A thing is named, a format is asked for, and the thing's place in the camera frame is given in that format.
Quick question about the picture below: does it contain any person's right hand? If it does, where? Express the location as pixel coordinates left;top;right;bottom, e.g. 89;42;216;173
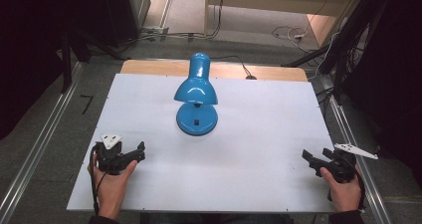
319;166;363;214

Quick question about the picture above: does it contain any aluminium floor rail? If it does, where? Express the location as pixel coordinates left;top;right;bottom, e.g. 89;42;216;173
0;61;85;224
318;74;394;224

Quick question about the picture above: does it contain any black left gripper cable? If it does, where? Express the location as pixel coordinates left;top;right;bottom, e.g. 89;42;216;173
89;142;107;216

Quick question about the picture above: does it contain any wooden panel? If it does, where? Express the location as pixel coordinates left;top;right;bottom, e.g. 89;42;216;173
306;13;348;49

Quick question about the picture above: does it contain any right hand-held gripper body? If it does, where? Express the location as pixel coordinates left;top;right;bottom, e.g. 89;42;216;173
322;142;379;185

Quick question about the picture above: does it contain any black stand with cables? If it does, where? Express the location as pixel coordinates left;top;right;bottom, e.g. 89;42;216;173
282;0;394;107

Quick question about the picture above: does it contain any person's left hand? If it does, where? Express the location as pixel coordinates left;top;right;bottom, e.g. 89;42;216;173
87;153;139;220

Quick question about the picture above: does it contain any dark curtain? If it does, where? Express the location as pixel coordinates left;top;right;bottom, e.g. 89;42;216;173
341;0;422;180
0;0;105;141

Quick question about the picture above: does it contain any blue desk lamp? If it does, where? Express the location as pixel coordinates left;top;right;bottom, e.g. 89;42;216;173
173;52;219;137

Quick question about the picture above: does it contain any white floor cable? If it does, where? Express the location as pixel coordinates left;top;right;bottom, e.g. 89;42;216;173
271;25;311;45

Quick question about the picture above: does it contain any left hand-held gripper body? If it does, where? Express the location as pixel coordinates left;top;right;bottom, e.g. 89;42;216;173
95;133;134;176

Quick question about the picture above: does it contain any beige shelf unit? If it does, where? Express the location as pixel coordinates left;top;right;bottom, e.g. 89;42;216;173
204;0;368;18

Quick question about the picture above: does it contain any black lamp cable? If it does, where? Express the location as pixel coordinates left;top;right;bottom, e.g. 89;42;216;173
210;55;258;81

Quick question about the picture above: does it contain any black cabinet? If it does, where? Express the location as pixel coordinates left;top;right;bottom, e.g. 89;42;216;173
99;0;152;49

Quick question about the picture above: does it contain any black floor cable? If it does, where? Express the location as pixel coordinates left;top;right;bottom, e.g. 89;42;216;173
165;0;229;41

